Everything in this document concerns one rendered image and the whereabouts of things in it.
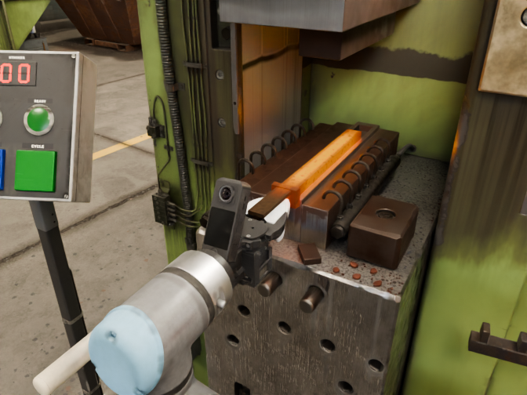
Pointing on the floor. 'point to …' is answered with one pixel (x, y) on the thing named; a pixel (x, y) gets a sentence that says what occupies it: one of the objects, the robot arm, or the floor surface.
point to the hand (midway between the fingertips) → (278, 198)
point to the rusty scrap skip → (106, 22)
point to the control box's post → (62, 283)
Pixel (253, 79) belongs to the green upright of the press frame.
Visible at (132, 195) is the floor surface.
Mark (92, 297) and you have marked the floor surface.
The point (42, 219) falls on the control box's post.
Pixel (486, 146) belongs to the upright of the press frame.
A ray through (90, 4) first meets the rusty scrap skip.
